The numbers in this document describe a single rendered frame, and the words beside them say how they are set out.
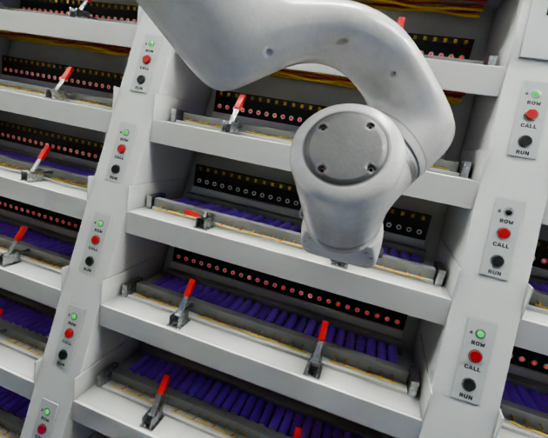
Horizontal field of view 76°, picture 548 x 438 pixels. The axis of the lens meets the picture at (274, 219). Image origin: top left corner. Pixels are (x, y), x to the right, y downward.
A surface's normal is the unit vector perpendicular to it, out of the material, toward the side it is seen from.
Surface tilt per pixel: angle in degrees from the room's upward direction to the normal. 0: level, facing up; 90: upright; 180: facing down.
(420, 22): 90
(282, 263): 107
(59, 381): 90
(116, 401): 17
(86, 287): 90
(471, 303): 90
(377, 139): 74
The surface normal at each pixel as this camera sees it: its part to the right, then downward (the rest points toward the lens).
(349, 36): 0.13, 0.87
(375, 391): 0.18, -0.95
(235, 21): 0.17, 0.40
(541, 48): -0.23, -0.11
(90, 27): -0.29, 0.18
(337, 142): -0.17, -0.32
